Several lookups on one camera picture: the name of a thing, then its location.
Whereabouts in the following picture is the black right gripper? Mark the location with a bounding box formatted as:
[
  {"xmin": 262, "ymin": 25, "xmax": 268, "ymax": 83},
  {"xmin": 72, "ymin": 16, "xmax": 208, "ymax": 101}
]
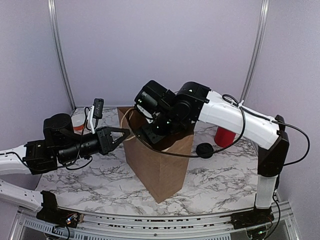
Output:
[{"xmin": 133, "ymin": 107, "xmax": 181, "ymax": 150}]

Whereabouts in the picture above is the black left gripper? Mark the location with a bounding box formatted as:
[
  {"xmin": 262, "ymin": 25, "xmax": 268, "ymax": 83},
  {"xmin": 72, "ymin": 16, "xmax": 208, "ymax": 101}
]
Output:
[{"xmin": 57, "ymin": 126, "xmax": 131, "ymax": 165}]

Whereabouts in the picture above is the brown paper bag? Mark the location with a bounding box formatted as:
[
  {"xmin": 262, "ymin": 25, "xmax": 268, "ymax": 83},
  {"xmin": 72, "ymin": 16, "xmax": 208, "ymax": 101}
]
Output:
[{"xmin": 116, "ymin": 106, "xmax": 195, "ymax": 204}]

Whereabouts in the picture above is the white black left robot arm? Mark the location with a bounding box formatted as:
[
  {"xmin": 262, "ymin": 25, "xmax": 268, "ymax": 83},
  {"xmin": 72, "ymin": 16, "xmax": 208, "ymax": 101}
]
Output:
[{"xmin": 0, "ymin": 113, "xmax": 130, "ymax": 228}]

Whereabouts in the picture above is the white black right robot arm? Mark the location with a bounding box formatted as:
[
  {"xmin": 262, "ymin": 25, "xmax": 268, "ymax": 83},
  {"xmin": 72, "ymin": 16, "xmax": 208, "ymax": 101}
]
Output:
[{"xmin": 134, "ymin": 80, "xmax": 289, "ymax": 229}]

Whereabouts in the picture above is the orange white ceramic bowl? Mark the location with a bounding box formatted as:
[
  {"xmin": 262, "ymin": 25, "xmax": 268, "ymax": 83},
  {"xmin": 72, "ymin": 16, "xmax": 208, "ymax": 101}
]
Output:
[{"xmin": 71, "ymin": 113, "xmax": 86, "ymax": 132}]

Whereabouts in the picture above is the red ribbed plastic cup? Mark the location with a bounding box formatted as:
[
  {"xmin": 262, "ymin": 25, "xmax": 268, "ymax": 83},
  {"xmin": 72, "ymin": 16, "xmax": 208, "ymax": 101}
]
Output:
[{"xmin": 214, "ymin": 126, "xmax": 236, "ymax": 148}]

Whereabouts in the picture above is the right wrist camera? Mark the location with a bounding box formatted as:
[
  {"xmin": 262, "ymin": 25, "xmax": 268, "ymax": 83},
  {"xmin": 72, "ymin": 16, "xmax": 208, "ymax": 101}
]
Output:
[{"xmin": 134, "ymin": 104, "xmax": 154, "ymax": 124}]

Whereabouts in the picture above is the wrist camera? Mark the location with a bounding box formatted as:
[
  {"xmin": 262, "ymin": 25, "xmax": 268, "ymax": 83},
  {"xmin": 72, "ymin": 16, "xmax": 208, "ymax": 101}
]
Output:
[
  {"xmin": 85, "ymin": 98, "xmax": 104, "ymax": 134},
  {"xmin": 134, "ymin": 104, "xmax": 154, "ymax": 124}
]

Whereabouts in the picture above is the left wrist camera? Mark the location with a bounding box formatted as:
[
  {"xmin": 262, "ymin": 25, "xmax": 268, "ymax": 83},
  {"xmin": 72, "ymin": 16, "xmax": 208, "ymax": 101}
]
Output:
[{"xmin": 85, "ymin": 98, "xmax": 104, "ymax": 134}]

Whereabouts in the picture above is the paper bag twine handle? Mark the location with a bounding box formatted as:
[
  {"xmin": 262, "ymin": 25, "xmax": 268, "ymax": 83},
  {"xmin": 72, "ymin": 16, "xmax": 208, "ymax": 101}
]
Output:
[{"xmin": 120, "ymin": 107, "xmax": 135, "ymax": 142}]

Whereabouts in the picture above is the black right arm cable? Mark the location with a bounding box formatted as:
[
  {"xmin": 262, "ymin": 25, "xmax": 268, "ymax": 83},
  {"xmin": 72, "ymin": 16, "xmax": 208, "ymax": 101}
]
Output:
[{"xmin": 129, "ymin": 93, "xmax": 311, "ymax": 226}]

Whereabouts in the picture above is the left aluminium frame post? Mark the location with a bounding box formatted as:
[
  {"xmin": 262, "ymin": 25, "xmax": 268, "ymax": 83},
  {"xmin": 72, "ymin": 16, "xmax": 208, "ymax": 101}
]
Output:
[{"xmin": 47, "ymin": 0, "xmax": 76, "ymax": 112}]

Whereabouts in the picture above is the aluminium frame post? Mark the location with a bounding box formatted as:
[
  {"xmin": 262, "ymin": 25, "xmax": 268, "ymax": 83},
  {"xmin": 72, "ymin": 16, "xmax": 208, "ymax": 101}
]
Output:
[
  {"xmin": 47, "ymin": 0, "xmax": 76, "ymax": 112},
  {"xmin": 240, "ymin": 0, "xmax": 270, "ymax": 102}
]

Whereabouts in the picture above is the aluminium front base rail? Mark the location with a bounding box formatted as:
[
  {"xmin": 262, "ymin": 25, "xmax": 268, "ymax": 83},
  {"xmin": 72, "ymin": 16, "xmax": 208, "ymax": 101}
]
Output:
[{"xmin": 8, "ymin": 201, "xmax": 301, "ymax": 240}]

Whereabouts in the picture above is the right aluminium frame post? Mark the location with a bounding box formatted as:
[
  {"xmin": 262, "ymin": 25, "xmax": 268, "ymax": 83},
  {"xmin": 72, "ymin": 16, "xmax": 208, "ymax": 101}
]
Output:
[{"xmin": 240, "ymin": 0, "xmax": 270, "ymax": 102}]

